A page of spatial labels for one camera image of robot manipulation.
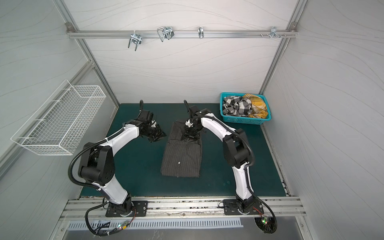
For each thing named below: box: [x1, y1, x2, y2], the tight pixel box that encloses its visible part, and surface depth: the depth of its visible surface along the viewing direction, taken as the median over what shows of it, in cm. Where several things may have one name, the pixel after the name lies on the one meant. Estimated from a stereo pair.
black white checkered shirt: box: [223, 95, 253, 117], surface depth 109 cm
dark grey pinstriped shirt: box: [160, 119, 203, 178], surface depth 90 cm
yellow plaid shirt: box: [243, 93, 268, 119], surface depth 106 cm
